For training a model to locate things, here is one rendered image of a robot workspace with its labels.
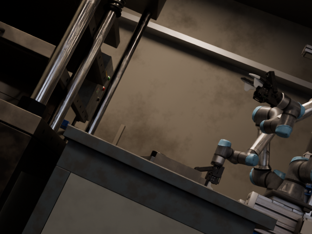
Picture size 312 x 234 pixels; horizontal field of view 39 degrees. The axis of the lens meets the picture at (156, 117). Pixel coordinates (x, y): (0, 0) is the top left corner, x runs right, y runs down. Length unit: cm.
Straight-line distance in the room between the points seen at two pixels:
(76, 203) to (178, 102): 330
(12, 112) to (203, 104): 333
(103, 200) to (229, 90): 341
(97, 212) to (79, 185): 10
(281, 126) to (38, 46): 124
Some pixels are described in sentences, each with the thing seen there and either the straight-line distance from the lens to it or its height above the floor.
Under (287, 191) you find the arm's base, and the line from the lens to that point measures 239.
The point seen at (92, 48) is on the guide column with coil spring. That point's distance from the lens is 192.
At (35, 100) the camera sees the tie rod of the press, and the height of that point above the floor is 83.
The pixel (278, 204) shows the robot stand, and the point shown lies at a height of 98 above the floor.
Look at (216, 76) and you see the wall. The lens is 467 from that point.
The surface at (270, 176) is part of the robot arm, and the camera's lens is 294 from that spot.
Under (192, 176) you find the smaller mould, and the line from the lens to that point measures 152.
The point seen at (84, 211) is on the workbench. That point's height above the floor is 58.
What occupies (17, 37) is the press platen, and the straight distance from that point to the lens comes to 160.
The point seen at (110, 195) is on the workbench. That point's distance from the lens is 135.
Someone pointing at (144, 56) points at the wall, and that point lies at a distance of 476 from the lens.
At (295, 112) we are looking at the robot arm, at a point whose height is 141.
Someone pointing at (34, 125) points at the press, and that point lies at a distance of 139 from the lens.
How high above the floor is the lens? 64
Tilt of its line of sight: 13 degrees up
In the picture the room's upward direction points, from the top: 25 degrees clockwise
